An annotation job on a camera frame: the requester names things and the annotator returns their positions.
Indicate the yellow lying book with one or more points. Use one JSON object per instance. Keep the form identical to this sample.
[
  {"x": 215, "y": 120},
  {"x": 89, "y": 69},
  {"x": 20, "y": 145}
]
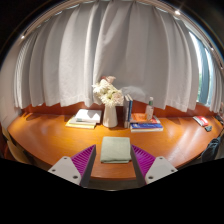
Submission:
[{"x": 78, "y": 126}]

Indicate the clear bottle with green cap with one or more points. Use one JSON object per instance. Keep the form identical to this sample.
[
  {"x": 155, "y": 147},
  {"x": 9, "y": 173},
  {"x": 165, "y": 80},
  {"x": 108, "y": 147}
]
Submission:
[{"x": 149, "y": 111}]

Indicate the pale green towel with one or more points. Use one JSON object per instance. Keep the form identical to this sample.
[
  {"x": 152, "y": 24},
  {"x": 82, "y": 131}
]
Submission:
[{"x": 115, "y": 149}]

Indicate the white-edged lying book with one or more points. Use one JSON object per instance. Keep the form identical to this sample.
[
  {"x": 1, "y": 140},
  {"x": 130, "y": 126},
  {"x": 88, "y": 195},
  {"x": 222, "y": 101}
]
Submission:
[{"x": 146, "y": 130}]

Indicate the white lying book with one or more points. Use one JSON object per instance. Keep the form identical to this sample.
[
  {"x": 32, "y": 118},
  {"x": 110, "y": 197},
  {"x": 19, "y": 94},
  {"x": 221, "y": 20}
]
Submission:
[{"x": 88, "y": 115}]

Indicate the pale grey lying book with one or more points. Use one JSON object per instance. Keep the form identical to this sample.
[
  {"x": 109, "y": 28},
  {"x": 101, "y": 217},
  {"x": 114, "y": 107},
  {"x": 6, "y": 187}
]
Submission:
[{"x": 76, "y": 122}]

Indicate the blue standing book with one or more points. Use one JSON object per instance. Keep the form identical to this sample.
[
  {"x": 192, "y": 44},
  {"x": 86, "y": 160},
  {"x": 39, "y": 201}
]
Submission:
[{"x": 130, "y": 108}]

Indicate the white flower bouquet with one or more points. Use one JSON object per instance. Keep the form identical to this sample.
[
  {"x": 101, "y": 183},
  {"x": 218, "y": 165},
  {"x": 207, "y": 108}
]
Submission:
[{"x": 108, "y": 91}]

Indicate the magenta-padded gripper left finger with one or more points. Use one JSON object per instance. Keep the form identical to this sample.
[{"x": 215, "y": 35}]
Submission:
[{"x": 66, "y": 168}]

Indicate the dark grey standing book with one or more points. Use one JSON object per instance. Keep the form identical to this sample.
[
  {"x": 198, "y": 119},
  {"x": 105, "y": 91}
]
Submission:
[{"x": 125, "y": 111}]

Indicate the dark jacket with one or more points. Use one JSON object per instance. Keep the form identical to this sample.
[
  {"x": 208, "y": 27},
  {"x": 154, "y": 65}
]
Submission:
[{"x": 210, "y": 150}]

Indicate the orange lying book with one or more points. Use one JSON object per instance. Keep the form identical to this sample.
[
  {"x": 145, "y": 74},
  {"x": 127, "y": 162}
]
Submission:
[{"x": 140, "y": 117}]

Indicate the white curtain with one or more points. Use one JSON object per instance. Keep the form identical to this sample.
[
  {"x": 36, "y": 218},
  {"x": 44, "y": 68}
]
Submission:
[{"x": 110, "y": 43}]

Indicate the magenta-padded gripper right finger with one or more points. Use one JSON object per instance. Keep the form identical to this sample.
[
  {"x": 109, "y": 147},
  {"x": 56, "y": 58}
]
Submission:
[{"x": 156, "y": 168}]

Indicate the window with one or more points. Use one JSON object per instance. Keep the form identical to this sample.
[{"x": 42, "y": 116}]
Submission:
[{"x": 203, "y": 73}]

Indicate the small dark object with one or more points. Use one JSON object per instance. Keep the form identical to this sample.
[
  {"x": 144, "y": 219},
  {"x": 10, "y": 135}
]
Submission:
[{"x": 208, "y": 128}]

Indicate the white ceramic vase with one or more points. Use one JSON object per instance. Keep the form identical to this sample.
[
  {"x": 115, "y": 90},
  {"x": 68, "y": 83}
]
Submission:
[{"x": 110, "y": 117}]

